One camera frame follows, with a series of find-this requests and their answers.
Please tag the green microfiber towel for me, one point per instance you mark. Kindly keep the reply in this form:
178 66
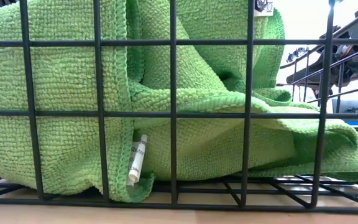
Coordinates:
64 77
210 21
210 140

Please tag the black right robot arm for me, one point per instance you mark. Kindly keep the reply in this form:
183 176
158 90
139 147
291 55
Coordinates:
351 65

